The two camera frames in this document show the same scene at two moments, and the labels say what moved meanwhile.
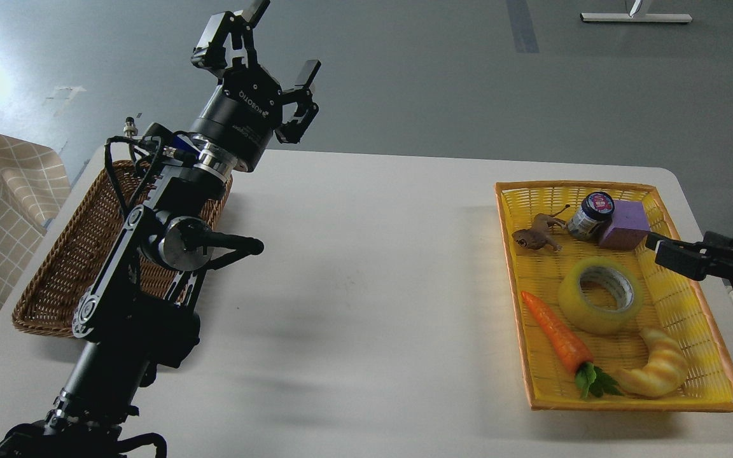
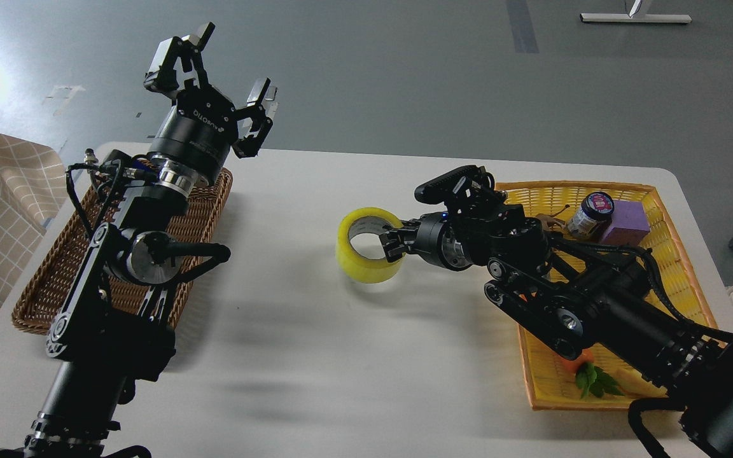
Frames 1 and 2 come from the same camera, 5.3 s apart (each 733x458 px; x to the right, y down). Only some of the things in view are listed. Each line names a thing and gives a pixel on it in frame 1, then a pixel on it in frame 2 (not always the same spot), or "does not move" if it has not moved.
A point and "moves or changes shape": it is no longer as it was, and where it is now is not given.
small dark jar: (593, 217) does not move
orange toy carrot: (571, 352) does not move
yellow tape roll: (618, 277) moves or changes shape
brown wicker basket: (68, 276) does not move
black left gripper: (239, 114) to (195, 141)
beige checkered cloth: (9, 189) does not move
